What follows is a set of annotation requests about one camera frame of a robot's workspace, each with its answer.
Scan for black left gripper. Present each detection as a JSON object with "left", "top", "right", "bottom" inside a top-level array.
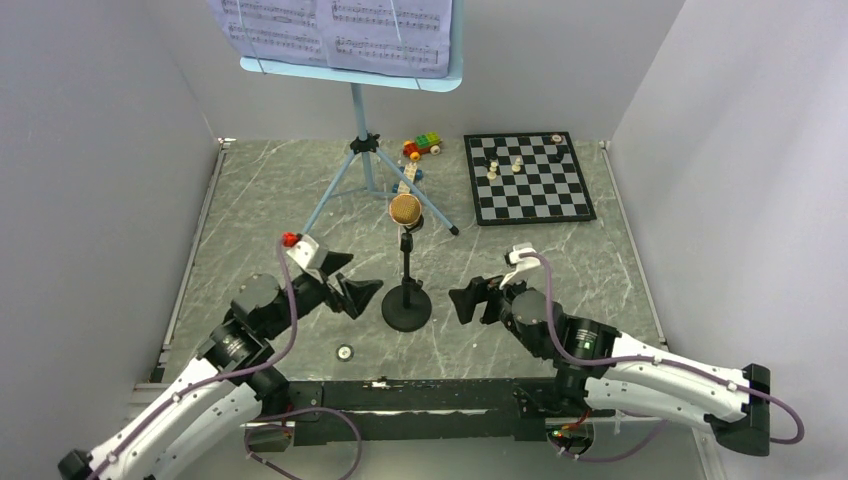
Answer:
[{"left": 264, "top": 251, "right": 383, "bottom": 338}]

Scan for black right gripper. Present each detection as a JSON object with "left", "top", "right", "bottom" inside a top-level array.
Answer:
[{"left": 449, "top": 267, "right": 545, "bottom": 357}]

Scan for black microphone stand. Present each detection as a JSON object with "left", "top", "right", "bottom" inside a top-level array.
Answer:
[{"left": 381, "top": 231, "right": 432, "bottom": 333}]

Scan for gold microphone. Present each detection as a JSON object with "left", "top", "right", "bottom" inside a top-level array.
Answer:
[{"left": 388, "top": 193, "right": 424, "bottom": 233}]

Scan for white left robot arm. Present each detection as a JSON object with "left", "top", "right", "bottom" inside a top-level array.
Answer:
[{"left": 58, "top": 252, "right": 383, "bottom": 479}]

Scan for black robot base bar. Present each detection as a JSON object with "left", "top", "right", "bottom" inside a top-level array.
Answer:
[{"left": 286, "top": 376, "right": 617, "bottom": 446}]

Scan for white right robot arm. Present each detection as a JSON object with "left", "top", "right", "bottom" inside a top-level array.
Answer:
[{"left": 449, "top": 277, "right": 771, "bottom": 457}]

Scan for small round table insert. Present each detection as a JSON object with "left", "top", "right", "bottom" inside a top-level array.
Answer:
[{"left": 336, "top": 344, "right": 354, "bottom": 362}]

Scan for white chess piece left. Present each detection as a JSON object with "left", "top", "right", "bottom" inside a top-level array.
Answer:
[{"left": 486, "top": 161, "right": 499, "bottom": 182}]

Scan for light blue music stand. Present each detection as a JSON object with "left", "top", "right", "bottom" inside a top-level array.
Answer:
[{"left": 240, "top": 1, "right": 464, "bottom": 236}]

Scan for black white chessboard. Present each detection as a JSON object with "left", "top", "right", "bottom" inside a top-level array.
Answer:
[{"left": 463, "top": 131, "right": 597, "bottom": 226}]

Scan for colourful toy brick car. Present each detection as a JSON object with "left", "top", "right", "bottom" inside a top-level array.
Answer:
[{"left": 402, "top": 132, "right": 442, "bottom": 162}]

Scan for sheet music pages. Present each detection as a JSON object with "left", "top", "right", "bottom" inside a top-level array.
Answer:
[{"left": 208, "top": 0, "right": 454, "bottom": 78}]

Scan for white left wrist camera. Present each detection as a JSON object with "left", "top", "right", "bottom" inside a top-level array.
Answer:
[{"left": 281, "top": 232, "right": 329, "bottom": 271}]

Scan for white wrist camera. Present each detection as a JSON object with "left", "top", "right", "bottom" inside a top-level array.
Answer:
[
  {"left": 281, "top": 232, "right": 329, "bottom": 271},
  {"left": 499, "top": 242, "right": 542, "bottom": 290}
]

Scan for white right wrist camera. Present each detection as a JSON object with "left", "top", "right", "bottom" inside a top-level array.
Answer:
[{"left": 499, "top": 242, "right": 542, "bottom": 290}]

